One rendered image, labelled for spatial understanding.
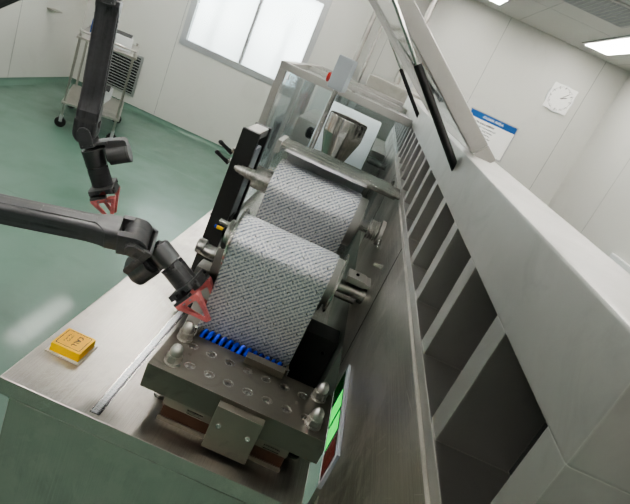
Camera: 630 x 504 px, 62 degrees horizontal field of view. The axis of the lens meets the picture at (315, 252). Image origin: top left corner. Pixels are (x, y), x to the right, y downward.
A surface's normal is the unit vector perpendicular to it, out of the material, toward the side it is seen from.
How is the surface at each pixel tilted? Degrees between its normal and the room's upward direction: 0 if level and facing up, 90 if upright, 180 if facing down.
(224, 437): 90
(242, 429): 90
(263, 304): 90
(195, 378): 0
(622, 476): 90
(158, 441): 0
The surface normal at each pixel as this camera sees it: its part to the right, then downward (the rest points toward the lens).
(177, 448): 0.40, -0.85
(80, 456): -0.13, 0.33
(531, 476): -0.91, -0.41
